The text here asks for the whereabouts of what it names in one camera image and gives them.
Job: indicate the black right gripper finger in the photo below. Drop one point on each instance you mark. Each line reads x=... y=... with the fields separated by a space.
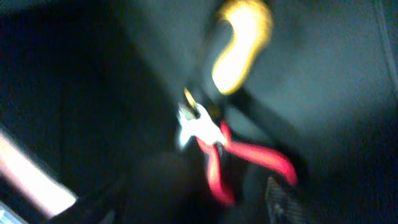
x=282 y=207

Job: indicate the black box with flip lid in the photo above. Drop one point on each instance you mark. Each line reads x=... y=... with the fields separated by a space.
x=89 y=93

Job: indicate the red handled cutting pliers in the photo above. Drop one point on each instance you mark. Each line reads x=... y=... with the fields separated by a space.
x=214 y=139

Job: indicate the yellow black handled screwdriver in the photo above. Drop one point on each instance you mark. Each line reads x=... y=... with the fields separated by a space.
x=242 y=31

